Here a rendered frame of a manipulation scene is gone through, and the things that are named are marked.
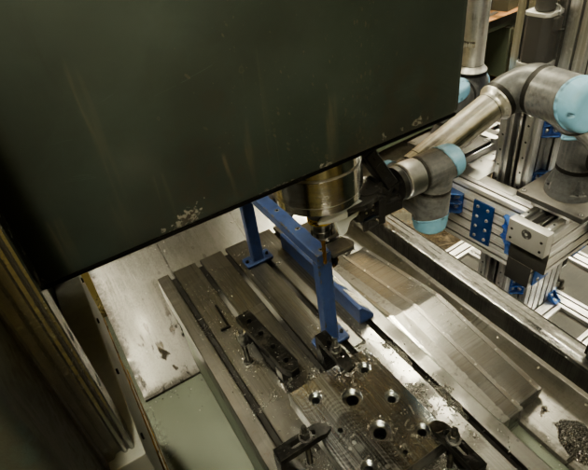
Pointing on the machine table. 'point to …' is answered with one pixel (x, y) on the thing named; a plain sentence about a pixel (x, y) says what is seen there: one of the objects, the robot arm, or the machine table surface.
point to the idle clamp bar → (270, 345)
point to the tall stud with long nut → (244, 345)
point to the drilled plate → (331, 412)
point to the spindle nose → (324, 191)
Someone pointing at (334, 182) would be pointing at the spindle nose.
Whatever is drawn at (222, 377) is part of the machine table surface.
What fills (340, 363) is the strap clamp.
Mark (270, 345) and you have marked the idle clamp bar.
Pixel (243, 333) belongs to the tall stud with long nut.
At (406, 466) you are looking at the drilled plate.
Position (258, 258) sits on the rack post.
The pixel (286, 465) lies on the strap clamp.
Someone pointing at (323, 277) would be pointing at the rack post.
